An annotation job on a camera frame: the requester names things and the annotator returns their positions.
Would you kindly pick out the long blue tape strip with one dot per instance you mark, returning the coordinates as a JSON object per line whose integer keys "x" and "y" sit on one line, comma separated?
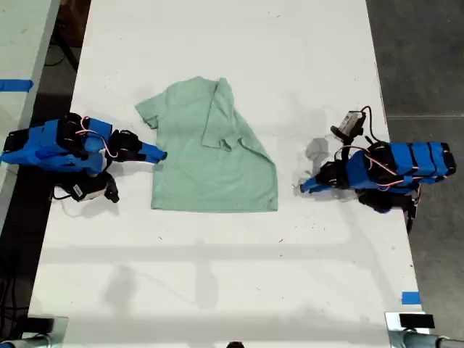
{"x": 16, "y": 85}

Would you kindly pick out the small camera box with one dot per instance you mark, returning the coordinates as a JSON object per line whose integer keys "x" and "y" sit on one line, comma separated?
{"x": 348, "y": 123}
{"x": 88, "y": 188}

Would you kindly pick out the pale green T-shirt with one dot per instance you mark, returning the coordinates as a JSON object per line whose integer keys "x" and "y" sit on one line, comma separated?
{"x": 203, "y": 163}

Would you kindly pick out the metal clamp bracket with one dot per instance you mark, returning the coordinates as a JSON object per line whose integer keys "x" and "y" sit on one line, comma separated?
{"x": 409, "y": 337}
{"x": 40, "y": 339}

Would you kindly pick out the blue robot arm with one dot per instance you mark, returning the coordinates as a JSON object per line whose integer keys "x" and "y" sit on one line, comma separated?
{"x": 47, "y": 145}
{"x": 406, "y": 163}

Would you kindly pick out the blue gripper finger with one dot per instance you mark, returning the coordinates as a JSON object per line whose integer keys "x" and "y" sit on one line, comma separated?
{"x": 154, "y": 150}
{"x": 312, "y": 187}
{"x": 152, "y": 160}
{"x": 314, "y": 180}

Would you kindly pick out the white side table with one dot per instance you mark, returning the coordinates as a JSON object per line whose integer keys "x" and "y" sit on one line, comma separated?
{"x": 21, "y": 54}

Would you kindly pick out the small black box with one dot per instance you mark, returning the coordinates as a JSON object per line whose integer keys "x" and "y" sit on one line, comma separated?
{"x": 416, "y": 321}
{"x": 40, "y": 323}

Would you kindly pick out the short blue tape piece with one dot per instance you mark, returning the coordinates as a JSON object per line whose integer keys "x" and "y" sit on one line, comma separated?
{"x": 411, "y": 298}

